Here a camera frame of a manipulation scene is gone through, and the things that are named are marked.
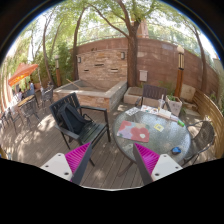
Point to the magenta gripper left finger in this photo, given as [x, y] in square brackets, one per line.
[70, 166]

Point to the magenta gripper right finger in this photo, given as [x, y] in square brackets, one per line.
[153, 166]

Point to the blue computer mouse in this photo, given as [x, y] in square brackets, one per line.
[176, 151]

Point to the round glass patio table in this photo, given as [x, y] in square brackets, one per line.
[172, 136]

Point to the black slatted patio chair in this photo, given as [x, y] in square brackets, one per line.
[91, 132]

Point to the black backpack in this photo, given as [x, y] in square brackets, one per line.
[70, 119]

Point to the green marker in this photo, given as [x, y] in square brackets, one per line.
[180, 123]

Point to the magazines on table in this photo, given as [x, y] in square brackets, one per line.
[143, 112]

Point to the metal mesh chair right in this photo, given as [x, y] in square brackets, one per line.
[201, 142]

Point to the clear plastic cup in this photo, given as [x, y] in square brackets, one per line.
[161, 102]

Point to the dark chair behind table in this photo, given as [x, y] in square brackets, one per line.
[151, 95]

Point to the metal chair far left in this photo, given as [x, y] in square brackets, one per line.
[28, 108]

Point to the metal chair near fountain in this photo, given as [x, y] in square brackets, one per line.
[47, 94]

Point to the wooden bench right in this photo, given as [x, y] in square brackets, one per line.
[207, 108]

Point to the orange patio umbrella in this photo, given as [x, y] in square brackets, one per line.
[22, 71]

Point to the large tree trunk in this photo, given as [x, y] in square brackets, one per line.
[132, 52]

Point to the grey wall box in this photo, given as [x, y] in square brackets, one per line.
[143, 75]

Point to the wooden lamp post left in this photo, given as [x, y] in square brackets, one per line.
[57, 70]

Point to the wooden lamp post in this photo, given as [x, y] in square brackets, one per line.
[179, 81]
[57, 70]

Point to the wooden lamp post right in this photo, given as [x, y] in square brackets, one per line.
[179, 81]

